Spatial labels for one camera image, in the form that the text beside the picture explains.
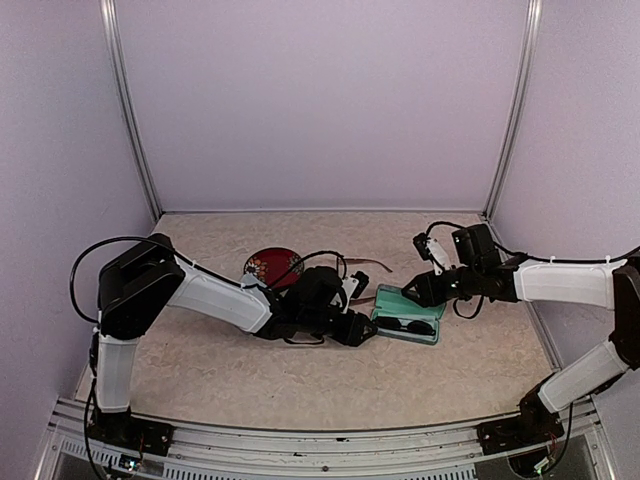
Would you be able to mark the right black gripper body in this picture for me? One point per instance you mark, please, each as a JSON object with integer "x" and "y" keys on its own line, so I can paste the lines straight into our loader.
{"x": 441, "y": 294}

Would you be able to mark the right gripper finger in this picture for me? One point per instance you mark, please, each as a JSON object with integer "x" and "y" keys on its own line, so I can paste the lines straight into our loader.
{"x": 414, "y": 285}
{"x": 414, "y": 297}

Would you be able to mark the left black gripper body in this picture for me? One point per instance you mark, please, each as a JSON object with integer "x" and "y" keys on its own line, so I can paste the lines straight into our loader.
{"x": 345, "y": 335}

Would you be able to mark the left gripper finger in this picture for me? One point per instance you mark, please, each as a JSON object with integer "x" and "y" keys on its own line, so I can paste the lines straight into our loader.
{"x": 361, "y": 337}
{"x": 367, "y": 326}

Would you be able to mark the grey green glasses case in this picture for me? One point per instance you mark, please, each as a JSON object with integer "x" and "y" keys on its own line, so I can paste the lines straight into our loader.
{"x": 390, "y": 302}

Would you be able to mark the black frame glasses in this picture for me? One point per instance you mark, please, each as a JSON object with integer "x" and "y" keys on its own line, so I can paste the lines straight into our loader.
{"x": 416, "y": 327}

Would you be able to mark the brown frame sunglasses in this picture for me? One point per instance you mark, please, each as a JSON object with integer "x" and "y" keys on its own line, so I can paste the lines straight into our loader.
{"x": 368, "y": 292}

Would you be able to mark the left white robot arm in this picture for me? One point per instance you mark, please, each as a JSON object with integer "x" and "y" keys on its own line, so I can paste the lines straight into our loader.
{"x": 135, "y": 287}

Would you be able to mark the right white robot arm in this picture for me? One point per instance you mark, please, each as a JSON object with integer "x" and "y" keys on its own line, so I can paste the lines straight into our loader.
{"x": 489, "y": 271}

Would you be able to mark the red floral round case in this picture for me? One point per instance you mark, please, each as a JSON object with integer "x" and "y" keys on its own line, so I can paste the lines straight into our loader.
{"x": 277, "y": 267}

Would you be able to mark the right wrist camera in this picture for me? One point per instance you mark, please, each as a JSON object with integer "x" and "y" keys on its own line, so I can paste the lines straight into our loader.
{"x": 432, "y": 251}

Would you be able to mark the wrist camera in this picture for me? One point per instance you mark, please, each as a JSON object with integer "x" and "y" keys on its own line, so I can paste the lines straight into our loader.
{"x": 432, "y": 251}
{"x": 355, "y": 284}

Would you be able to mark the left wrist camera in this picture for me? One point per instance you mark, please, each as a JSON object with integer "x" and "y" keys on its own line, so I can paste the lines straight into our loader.
{"x": 355, "y": 284}

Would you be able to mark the front aluminium rail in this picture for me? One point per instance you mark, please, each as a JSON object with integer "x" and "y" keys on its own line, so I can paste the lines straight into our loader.
{"x": 201, "y": 451}

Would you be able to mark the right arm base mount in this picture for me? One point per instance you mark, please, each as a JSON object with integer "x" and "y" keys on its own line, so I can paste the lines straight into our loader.
{"x": 533, "y": 424}

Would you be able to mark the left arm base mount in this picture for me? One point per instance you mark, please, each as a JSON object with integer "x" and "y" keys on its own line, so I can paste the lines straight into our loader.
{"x": 127, "y": 431}

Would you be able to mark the right aluminium frame post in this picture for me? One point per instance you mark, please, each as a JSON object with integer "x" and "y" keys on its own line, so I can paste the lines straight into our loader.
{"x": 517, "y": 107}

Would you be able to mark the aluminium frame post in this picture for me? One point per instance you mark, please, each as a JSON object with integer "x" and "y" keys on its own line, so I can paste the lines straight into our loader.
{"x": 108, "y": 10}
{"x": 517, "y": 107}

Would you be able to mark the left aluminium frame post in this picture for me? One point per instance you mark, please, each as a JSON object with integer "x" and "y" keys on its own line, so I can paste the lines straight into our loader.
{"x": 108, "y": 10}

